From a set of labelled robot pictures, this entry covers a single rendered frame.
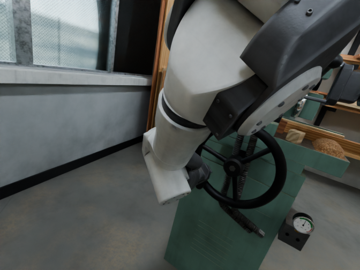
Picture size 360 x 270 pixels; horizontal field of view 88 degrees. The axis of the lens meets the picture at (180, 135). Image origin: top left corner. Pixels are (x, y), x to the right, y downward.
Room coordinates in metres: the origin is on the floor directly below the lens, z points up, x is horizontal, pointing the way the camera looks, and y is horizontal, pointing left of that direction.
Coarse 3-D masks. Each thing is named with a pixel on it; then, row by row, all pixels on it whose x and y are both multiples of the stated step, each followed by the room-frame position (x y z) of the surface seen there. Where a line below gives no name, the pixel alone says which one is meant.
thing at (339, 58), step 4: (340, 56) 0.56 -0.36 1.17; (336, 60) 0.55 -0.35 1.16; (340, 60) 0.55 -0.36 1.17; (332, 64) 0.56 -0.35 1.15; (336, 64) 0.55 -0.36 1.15; (340, 64) 0.56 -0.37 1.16; (328, 68) 0.61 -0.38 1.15; (332, 68) 0.57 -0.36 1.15; (324, 72) 0.67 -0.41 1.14; (320, 80) 0.88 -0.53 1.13; (316, 88) 0.88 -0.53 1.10
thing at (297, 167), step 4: (212, 136) 0.76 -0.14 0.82; (216, 140) 0.75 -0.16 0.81; (224, 144) 0.74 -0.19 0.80; (264, 160) 0.66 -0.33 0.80; (268, 160) 0.66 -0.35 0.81; (272, 160) 0.65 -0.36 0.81; (288, 160) 0.63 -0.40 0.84; (288, 164) 0.63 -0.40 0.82; (292, 164) 0.62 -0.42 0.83; (296, 164) 0.62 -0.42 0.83; (300, 164) 0.62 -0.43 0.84; (288, 168) 0.63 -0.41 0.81; (292, 168) 0.62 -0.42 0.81; (296, 168) 0.62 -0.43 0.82; (300, 168) 0.61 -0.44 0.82; (296, 172) 0.61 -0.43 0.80; (300, 172) 0.61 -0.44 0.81
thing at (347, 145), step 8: (288, 128) 0.79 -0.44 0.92; (296, 128) 0.77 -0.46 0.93; (304, 128) 0.76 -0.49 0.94; (304, 136) 0.76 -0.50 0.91; (312, 136) 0.75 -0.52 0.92; (320, 136) 0.74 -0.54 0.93; (328, 136) 0.72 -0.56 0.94; (344, 144) 0.70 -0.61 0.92; (352, 144) 0.69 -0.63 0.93; (352, 152) 0.69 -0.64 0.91
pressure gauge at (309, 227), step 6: (294, 216) 0.55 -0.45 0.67; (300, 216) 0.53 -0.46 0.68; (306, 216) 0.53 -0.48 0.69; (294, 222) 0.54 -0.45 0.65; (300, 222) 0.53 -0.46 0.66; (306, 222) 0.52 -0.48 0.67; (312, 222) 0.52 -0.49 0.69; (300, 228) 0.53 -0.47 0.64; (306, 228) 0.52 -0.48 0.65; (312, 228) 0.51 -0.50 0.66
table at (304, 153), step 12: (276, 132) 0.74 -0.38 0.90; (228, 144) 0.64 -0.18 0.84; (288, 144) 0.64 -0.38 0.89; (300, 144) 0.64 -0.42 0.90; (264, 156) 0.58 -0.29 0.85; (288, 156) 0.63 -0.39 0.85; (300, 156) 0.62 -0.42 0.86; (312, 156) 0.61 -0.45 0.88; (324, 156) 0.59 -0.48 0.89; (324, 168) 0.59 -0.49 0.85; (336, 168) 0.57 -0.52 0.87
